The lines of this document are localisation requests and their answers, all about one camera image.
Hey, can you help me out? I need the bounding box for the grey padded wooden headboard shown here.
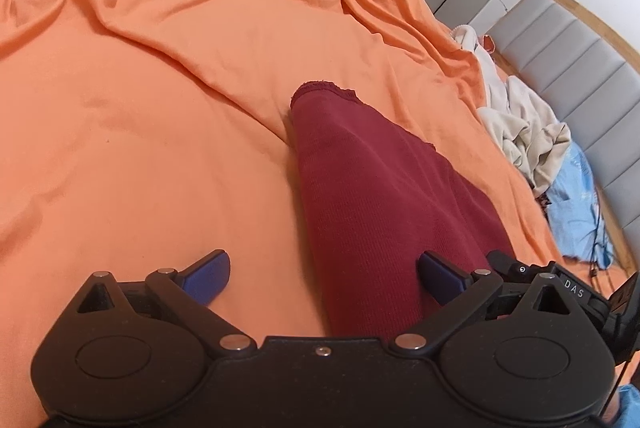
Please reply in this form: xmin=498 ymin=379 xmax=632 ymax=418
xmin=487 ymin=0 xmax=640 ymax=279

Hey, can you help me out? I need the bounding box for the dark red long-sleeved shirt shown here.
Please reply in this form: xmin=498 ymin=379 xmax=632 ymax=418
xmin=289 ymin=80 xmax=518 ymax=339

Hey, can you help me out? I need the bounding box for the black cable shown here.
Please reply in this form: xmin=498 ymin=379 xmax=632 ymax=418
xmin=587 ymin=185 xmax=617 ymax=280

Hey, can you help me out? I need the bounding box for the orange bed sheet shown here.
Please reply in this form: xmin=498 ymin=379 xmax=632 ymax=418
xmin=0 ymin=0 xmax=598 ymax=414

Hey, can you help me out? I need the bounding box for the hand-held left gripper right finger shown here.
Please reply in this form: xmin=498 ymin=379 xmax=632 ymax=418
xmin=390 ymin=250 xmax=569 ymax=354

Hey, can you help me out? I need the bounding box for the cream white cloth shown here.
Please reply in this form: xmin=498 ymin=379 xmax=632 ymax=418
xmin=450 ymin=24 xmax=572 ymax=199

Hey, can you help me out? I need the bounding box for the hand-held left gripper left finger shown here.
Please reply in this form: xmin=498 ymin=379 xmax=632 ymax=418
xmin=72 ymin=249 xmax=256 ymax=354

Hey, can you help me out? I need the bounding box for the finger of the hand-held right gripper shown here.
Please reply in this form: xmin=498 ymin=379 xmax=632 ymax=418
xmin=486 ymin=249 xmax=543 ymax=285

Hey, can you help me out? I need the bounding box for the person's right forearm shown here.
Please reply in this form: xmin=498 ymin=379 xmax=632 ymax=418
xmin=602 ymin=383 xmax=640 ymax=428

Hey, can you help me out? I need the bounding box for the light blue cloth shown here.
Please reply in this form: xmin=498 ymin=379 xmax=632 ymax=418
xmin=542 ymin=142 xmax=616 ymax=270

